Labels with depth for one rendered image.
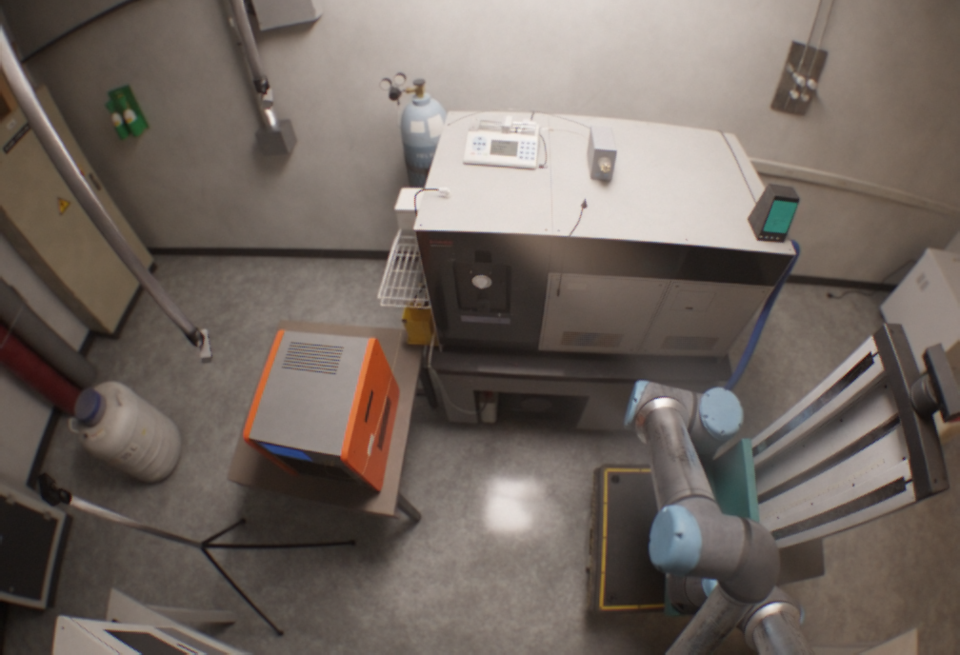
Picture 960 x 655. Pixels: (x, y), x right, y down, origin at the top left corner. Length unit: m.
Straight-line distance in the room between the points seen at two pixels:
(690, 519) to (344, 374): 1.06
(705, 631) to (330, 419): 1.12
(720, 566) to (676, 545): 0.09
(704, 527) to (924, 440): 0.43
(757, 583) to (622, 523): 1.32
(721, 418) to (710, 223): 0.59
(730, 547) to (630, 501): 1.37
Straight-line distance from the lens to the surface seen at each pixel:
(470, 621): 2.33
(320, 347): 1.50
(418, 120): 2.00
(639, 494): 2.13
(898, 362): 0.94
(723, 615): 0.92
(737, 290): 1.58
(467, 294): 1.50
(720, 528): 0.78
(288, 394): 1.46
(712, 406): 1.30
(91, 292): 3.84
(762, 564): 0.82
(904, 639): 2.17
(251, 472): 1.92
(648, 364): 1.89
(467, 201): 1.35
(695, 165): 1.69
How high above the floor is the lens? 2.32
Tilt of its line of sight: 53 degrees down
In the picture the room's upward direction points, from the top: 4 degrees counter-clockwise
